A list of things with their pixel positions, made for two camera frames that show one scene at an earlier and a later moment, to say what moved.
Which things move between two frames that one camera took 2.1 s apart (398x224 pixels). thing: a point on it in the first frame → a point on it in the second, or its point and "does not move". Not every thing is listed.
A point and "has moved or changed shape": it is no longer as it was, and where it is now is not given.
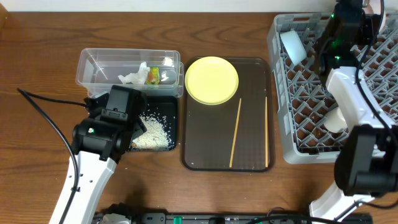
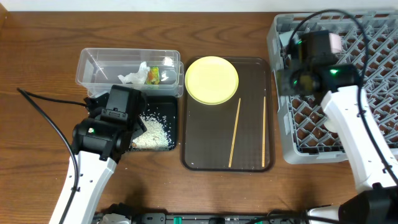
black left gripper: x=137 y=125 does not move
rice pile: x=155 y=137 does not move
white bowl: x=373 y=7 has moved or changed shape
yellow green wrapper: x=153 y=77 does not move
